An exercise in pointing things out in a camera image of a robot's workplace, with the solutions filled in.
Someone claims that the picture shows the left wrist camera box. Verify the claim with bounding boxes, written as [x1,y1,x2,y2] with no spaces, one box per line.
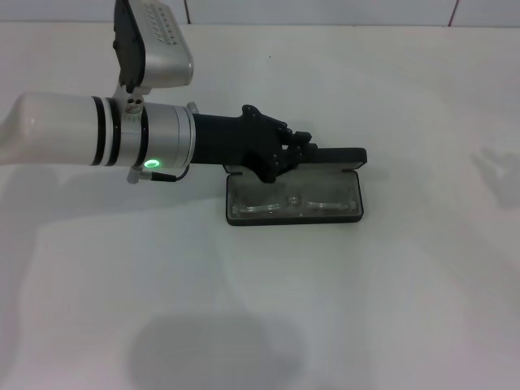
[111,0,196,115]

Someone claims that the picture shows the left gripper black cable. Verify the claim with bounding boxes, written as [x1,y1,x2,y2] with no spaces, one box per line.
[128,164,192,184]

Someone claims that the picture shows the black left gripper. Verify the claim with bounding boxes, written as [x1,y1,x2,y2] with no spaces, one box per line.
[189,104,320,184]

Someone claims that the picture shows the clear white glasses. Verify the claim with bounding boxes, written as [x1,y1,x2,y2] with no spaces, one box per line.
[231,188,358,217]

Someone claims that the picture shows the black glasses case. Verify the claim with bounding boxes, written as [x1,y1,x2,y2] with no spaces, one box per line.
[222,145,368,227]

